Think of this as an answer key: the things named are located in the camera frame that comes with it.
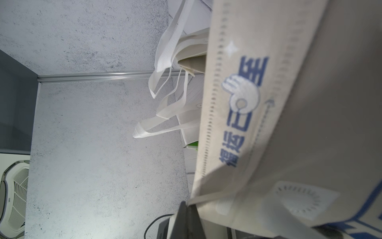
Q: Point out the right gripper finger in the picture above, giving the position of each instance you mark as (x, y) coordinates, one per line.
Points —
(187, 224)

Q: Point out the blue beige takeout bag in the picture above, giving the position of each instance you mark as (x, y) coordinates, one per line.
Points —
(291, 130)

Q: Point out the rear green white bag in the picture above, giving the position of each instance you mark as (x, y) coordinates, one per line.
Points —
(181, 108)

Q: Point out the right aluminium frame post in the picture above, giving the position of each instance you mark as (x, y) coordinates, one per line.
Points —
(83, 77)

